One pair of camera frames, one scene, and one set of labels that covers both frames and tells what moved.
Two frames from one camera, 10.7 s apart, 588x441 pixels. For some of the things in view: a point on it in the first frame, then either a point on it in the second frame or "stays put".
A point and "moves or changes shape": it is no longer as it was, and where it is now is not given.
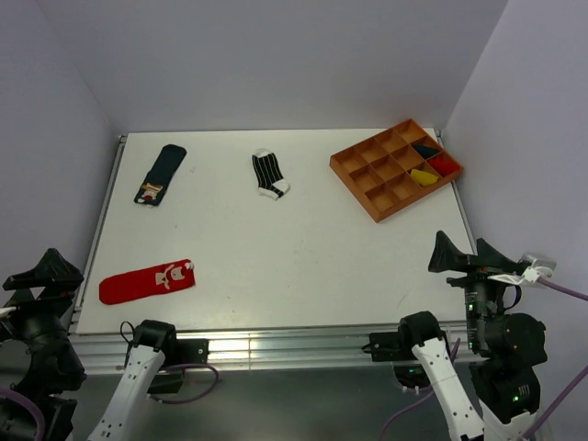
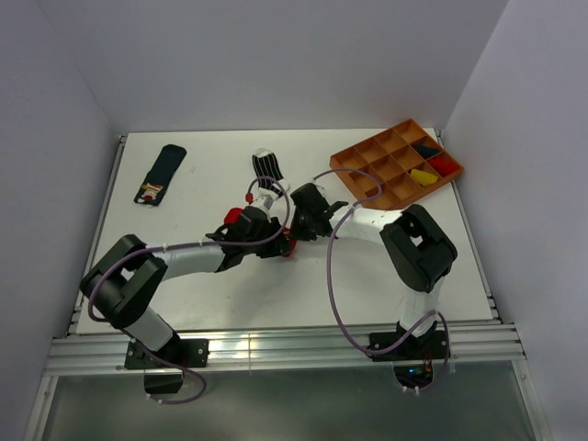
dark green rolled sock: x=424 y=151 stays put
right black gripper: x=444 y=253 -> x=299 y=233
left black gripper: x=56 y=274 -> x=275 y=249
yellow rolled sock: x=424 y=177 stays put
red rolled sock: x=446 y=164 stays put
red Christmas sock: x=121 y=287 moves or changes shape
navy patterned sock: x=153 y=186 stays put
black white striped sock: x=271 y=181 stays put
